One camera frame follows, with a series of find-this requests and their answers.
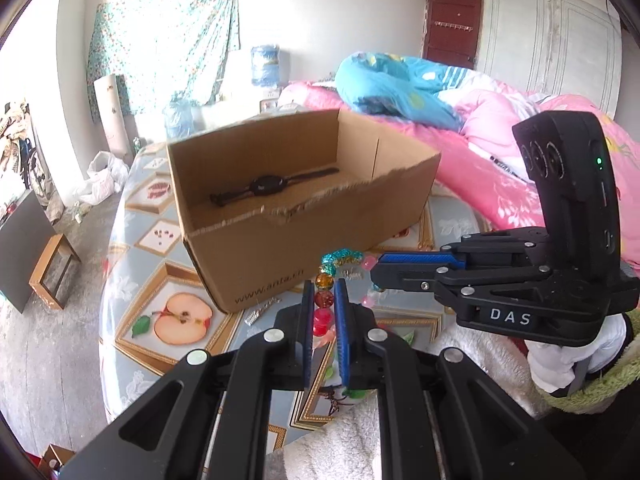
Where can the small silver spring clip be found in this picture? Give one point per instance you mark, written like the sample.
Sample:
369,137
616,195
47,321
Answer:
352,273
260,312

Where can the person's right hand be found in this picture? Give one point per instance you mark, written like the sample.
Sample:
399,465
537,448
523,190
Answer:
555,365

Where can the pile of clutter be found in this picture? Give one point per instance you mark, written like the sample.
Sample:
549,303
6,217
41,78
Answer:
15,135

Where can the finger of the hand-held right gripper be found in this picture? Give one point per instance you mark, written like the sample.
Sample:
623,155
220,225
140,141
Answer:
405,279
420,258

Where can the white hook rack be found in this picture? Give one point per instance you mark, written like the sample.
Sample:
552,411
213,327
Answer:
452,25

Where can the fruit printed tablecloth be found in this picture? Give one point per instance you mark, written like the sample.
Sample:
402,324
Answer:
150,240

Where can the dark red door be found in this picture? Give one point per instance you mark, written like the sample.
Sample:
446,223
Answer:
452,20

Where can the white fluffy cloth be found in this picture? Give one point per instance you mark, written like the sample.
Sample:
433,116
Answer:
485,370

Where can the pink floral blanket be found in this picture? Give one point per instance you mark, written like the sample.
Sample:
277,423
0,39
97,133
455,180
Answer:
480,170

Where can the dark flat panel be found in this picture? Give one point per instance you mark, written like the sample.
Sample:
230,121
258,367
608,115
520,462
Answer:
22,250

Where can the black wrist watch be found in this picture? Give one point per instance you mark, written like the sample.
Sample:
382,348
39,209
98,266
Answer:
265,185

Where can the blue water jug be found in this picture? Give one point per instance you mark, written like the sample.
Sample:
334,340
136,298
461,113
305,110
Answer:
265,65

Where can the white plastic bag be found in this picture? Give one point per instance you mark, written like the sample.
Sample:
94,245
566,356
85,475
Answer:
102,177

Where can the clear empty water jug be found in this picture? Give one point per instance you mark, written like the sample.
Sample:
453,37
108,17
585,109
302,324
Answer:
177,117

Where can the white water dispenser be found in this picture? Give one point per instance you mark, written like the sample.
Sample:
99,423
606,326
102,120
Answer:
270,97

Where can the wooden stool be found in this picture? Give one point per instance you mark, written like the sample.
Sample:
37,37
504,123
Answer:
42,280

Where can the brown cardboard box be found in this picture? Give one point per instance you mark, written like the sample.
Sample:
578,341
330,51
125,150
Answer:
280,260

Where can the person's right forearm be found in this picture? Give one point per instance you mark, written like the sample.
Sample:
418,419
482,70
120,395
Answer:
615,385

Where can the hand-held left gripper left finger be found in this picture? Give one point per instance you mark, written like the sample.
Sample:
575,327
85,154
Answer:
309,320

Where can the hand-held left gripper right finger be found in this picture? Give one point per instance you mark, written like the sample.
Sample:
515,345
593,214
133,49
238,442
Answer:
342,320

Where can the blue printed quilt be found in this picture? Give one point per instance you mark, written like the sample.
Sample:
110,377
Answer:
380,85

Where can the white board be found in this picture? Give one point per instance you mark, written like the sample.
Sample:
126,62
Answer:
112,115

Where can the floral hanging cloth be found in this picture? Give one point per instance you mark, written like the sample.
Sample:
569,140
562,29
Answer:
160,40

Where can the white striped cloth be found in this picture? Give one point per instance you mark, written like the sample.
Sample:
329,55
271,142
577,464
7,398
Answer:
470,80

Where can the white wardrobe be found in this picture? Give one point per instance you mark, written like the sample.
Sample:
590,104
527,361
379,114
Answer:
540,35

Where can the green bottle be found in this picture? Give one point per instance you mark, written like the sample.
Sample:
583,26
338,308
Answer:
138,145

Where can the small cardboard box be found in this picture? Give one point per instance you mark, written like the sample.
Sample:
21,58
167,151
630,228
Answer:
55,457

